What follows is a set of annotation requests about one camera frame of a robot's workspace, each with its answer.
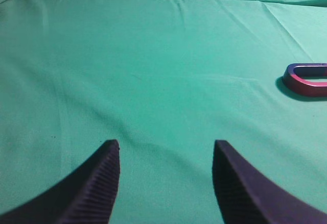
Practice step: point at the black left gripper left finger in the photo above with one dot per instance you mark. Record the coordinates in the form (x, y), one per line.
(87, 195)

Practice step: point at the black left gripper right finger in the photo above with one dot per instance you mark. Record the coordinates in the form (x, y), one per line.
(245, 195)

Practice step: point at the red-blue horseshoe magnet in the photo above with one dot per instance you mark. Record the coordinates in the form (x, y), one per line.
(294, 79)

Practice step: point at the green cloth backdrop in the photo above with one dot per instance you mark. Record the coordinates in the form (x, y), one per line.
(166, 78)

